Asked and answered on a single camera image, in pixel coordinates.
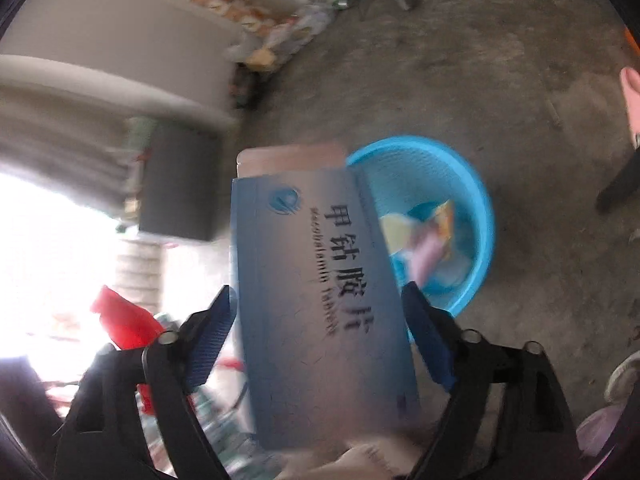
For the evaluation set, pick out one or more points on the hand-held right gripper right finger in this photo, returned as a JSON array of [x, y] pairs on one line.
[[430, 340]]

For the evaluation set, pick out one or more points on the pink wrapper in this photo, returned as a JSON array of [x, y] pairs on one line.
[[425, 255]]

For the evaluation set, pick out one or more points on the white shoe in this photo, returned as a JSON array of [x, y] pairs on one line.
[[622, 375]]

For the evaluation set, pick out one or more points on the blue medicine box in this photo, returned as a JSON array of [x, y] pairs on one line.
[[320, 310]]

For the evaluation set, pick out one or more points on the clear plastic bags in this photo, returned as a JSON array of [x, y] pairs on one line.
[[307, 17]]

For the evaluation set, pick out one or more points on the red packet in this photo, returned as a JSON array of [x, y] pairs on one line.
[[122, 320]]

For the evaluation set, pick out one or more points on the blue plastic basket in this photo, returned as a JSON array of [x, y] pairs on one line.
[[470, 200]]

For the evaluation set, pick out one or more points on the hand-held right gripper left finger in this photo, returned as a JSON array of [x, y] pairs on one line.
[[212, 335]]

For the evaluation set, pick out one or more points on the low cardboard carton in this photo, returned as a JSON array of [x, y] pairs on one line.
[[260, 55]]

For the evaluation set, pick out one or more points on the pink cloth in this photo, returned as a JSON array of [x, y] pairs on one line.
[[600, 427]]

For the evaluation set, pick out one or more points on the orange packet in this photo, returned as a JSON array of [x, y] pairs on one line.
[[444, 220]]

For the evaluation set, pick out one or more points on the dark brown box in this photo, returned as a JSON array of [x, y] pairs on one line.
[[242, 85]]

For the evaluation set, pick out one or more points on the grey curtain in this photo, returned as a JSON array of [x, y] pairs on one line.
[[60, 145]]

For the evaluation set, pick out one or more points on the yellow wrapper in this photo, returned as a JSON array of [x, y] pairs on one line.
[[397, 230]]

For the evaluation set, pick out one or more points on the white fleece garment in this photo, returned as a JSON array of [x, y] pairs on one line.
[[370, 460]]

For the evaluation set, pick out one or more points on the grey cabinet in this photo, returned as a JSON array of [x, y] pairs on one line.
[[180, 185]]

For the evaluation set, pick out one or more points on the pink rounded object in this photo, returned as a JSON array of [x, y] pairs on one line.
[[631, 105]]

